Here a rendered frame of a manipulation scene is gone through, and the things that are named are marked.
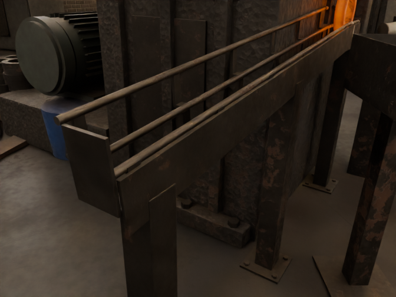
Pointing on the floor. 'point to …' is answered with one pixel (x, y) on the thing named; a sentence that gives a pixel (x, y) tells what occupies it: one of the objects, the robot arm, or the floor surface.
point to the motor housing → (363, 139)
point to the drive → (55, 73)
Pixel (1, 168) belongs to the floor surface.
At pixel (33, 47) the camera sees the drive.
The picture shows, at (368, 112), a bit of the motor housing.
